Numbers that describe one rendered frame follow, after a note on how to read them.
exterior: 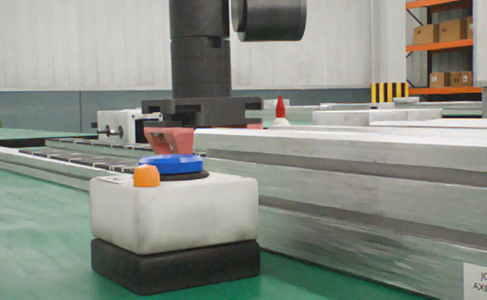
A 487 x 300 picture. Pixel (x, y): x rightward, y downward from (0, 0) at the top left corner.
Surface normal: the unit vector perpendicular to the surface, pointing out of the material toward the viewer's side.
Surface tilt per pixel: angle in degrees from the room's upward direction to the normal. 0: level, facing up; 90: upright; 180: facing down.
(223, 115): 90
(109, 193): 90
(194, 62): 91
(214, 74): 90
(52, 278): 0
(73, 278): 0
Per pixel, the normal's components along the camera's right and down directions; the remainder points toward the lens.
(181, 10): -0.48, 0.07
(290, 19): 0.21, 0.38
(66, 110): 0.51, 0.04
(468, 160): -0.85, 0.04
